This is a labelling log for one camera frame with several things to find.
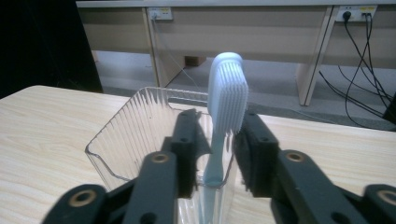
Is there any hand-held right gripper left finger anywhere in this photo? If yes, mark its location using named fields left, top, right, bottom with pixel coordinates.
left=170, top=108, right=201, bottom=200

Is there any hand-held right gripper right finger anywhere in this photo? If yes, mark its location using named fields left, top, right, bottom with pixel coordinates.
left=233, top=112, right=280, bottom=198

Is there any clear ribbed plastic container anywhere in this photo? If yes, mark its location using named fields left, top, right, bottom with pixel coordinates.
left=84, top=86, right=241, bottom=224

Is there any light blue toothbrush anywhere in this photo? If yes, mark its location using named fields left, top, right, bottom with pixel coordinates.
left=199, top=51, right=249, bottom=224

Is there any brown cardboard box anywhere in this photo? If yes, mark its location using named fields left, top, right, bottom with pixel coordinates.
left=184, top=55, right=207, bottom=67

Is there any long beige wooden desk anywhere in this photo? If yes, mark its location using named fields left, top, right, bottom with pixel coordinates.
left=76, top=0, right=396, bottom=107

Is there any dark object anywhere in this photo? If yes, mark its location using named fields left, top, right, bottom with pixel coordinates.
left=382, top=92, right=396, bottom=126

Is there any black curtain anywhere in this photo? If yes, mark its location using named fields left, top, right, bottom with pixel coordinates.
left=0, top=0, right=104, bottom=100

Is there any thin white cable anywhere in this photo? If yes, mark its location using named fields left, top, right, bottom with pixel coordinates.
left=151, top=18, right=204, bottom=91

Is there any black cable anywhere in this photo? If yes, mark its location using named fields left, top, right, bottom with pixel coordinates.
left=344, top=19, right=394, bottom=102
left=318, top=70, right=389, bottom=119
left=344, top=13, right=379, bottom=129

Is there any white wall socket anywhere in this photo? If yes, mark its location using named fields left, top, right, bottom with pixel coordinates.
left=148, top=7, right=174, bottom=21
left=337, top=5, right=378, bottom=23

